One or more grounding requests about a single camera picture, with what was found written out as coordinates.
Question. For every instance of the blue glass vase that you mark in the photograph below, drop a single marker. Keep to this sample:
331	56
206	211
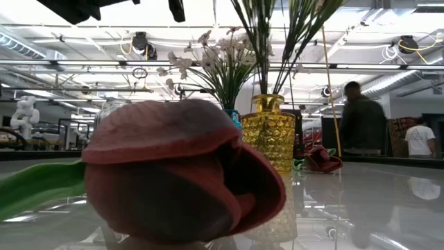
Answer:
233	114

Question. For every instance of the white robot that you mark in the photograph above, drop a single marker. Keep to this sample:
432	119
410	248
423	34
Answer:
26	114

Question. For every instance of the dark pink artificial tulip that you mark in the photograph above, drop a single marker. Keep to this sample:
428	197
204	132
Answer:
320	161
166	173

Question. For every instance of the white artificial flower bunch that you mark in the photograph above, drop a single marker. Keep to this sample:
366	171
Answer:
225	45
180	64

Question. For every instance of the silver ventilation duct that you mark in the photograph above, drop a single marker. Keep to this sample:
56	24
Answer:
17	45
399	81

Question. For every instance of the patterned wall tapestry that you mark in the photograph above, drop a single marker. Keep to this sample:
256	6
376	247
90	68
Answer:
397	139

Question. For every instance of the clear glass vase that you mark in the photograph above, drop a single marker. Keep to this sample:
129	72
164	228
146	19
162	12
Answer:
102	116

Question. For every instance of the green stems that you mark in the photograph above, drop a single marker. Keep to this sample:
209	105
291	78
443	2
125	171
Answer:
301	31

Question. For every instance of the yellow glass vase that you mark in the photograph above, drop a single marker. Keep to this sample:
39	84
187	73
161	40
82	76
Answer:
268	139

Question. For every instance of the person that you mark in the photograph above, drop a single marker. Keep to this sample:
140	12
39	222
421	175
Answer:
419	139
362	121

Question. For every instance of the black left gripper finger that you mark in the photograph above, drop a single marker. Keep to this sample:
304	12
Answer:
177	10

